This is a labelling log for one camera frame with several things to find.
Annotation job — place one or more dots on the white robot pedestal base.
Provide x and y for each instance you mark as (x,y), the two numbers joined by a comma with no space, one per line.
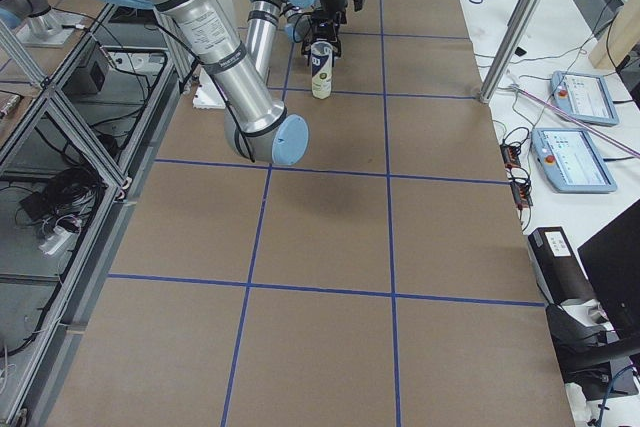
(210,92)

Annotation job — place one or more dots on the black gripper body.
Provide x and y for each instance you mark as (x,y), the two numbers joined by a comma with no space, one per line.
(326,28)
(332,7)

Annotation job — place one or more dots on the black box with white label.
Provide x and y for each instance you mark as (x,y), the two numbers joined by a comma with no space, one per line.
(559,272)

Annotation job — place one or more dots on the aluminium frame post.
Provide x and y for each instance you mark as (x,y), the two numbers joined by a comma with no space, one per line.
(516,27)

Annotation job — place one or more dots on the black computer monitor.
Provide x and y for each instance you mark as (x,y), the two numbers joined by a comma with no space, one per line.
(611,261)

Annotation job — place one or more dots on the white blue tennis ball can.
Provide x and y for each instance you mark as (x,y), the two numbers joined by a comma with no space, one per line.
(321,63)

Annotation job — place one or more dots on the upper teach pendant tablet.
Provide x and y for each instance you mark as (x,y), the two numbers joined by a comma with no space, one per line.
(584,97)

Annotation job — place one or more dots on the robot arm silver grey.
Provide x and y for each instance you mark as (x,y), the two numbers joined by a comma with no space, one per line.
(257,127)
(306,21)

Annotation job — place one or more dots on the teach pendant tablet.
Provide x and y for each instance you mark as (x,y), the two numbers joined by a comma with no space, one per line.
(584,97)
(571,162)

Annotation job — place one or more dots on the small orange black circuit device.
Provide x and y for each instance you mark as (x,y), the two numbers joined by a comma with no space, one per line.
(518,177)

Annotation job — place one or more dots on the lower teach pendant tablet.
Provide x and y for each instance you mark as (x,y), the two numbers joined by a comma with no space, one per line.
(571,162)

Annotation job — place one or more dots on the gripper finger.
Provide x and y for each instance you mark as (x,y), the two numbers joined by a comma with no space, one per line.
(336,48)
(306,51)

